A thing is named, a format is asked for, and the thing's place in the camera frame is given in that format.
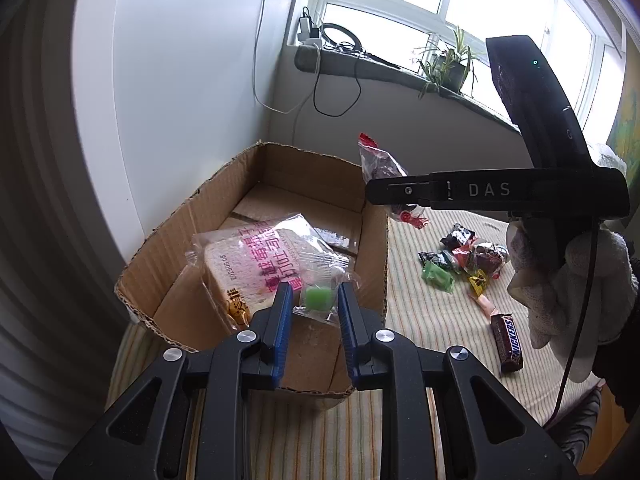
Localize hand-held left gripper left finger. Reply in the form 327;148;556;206
52;282;296;480

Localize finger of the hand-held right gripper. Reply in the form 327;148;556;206
365;172;453;211

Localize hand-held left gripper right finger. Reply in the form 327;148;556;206
337;282;581;480

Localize clear snack packet red ends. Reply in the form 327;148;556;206
357;132;428;231

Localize clear packet with green candy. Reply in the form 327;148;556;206
292;252;353;326

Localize sliced bread packet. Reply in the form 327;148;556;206
186;212;351;333

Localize black red candy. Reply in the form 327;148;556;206
440;224;476;252

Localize black white candy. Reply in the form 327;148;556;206
417;250;454;273

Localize pile of candies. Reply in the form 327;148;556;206
452;242;508;279

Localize cardboard box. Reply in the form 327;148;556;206
115;141;391;413

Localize yellow candy packet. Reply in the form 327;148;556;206
465;270;489;297

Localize brown chocolate bar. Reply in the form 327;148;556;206
489;312;526;375

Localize person's right forearm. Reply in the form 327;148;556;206
592;255;640;396

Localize person's right hand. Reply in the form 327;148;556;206
506;220;638;386

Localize yellow green painting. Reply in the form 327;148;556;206
607;80;640;171

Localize striped cloth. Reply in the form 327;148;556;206
107;205;601;480

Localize potted plant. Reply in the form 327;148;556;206
415;25;488;98

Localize grey window sill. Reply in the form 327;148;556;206
295;45;531;136

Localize white power adapter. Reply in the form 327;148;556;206
297;7;323;46

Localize white cabinet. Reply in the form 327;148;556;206
72;0;306;271

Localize dark grey ribbed garment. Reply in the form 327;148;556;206
545;390;607;461

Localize pale ribbed panel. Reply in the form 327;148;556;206
0;10;131;461

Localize black ring-shaped device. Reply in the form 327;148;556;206
320;22;402;71

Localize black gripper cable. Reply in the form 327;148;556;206
545;217;601;428

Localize white cable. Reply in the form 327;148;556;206
251;0;323;116

